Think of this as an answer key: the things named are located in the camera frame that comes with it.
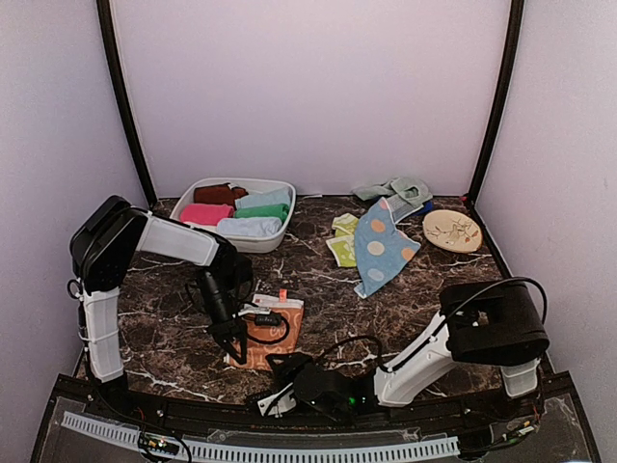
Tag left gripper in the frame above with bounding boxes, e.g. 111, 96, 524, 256
196, 270, 248, 365

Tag orange bunny towel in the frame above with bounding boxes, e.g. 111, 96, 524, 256
224, 289, 305, 370

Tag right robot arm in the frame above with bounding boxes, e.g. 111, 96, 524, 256
257, 277, 550, 422

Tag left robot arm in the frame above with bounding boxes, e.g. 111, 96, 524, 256
67, 196, 253, 383

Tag light blue rolled towel front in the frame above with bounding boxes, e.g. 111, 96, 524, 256
216, 217, 282, 238

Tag light blue rolled towel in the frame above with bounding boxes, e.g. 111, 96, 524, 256
216, 217, 282, 238
235, 187, 292, 209

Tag white plastic basin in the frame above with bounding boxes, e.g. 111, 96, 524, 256
169, 177, 297, 254

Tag pink rolled towel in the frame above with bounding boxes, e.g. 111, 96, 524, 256
179, 204, 235, 226

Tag green rolled towel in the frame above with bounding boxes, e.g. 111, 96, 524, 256
234, 204, 289, 222

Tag green patterned small towel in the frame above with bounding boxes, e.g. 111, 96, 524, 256
326, 213, 359, 268

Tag brown rolled towel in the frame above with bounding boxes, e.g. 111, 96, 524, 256
193, 182, 249, 207

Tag light blue rolled towel back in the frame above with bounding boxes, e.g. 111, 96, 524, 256
235, 187, 292, 209

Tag blue polka dot towel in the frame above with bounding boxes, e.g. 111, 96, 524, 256
354, 198, 420, 299

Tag dark blue object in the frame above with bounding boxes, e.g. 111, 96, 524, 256
416, 202, 434, 215

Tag grey green crumpled towel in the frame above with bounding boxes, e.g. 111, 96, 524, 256
352, 177, 433, 224

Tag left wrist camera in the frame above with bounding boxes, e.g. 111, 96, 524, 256
239, 309, 282, 327

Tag white slotted cable duct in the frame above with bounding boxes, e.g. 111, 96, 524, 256
61, 412, 460, 463

